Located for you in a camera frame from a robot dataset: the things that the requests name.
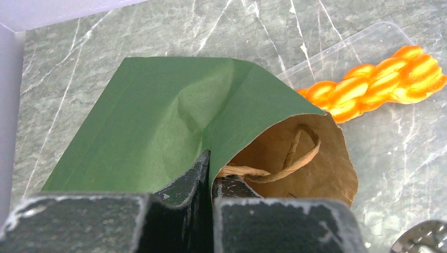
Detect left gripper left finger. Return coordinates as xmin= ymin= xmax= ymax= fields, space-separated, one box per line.
xmin=1 ymin=150 xmax=212 ymax=252

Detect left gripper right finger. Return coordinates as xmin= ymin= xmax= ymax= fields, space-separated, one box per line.
xmin=212 ymin=177 xmax=366 ymax=252

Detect green paper bag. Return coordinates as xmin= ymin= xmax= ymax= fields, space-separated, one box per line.
xmin=43 ymin=57 xmax=358 ymax=205

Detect long metal tweezers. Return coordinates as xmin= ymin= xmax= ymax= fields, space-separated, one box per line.
xmin=389 ymin=220 xmax=446 ymax=253

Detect braided fake bread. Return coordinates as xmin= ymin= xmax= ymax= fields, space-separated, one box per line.
xmin=297 ymin=45 xmax=446 ymax=123

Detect clear plastic tray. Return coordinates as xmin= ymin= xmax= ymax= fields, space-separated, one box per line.
xmin=279 ymin=22 xmax=446 ymax=252

